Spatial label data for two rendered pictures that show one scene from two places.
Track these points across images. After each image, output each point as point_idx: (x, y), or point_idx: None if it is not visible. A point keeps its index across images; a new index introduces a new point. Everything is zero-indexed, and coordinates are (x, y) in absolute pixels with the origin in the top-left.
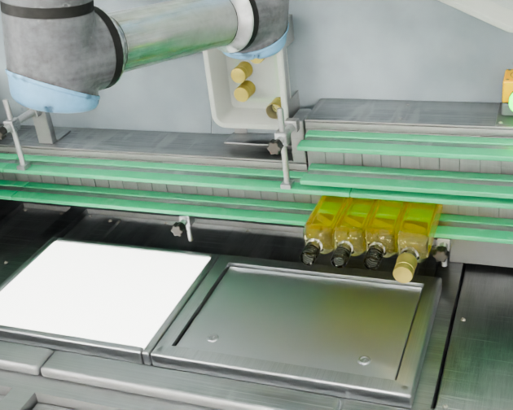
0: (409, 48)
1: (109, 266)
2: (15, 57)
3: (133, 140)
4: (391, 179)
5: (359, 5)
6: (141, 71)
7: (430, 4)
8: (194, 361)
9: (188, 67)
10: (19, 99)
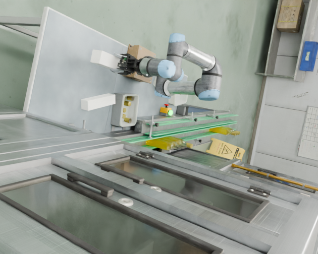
0: (147, 102)
1: None
2: (218, 85)
3: None
4: (163, 132)
5: (141, 91)
6: (89, 112)
7: (152, 91)
8: None
9: (103, 110)
10: (216, 96)
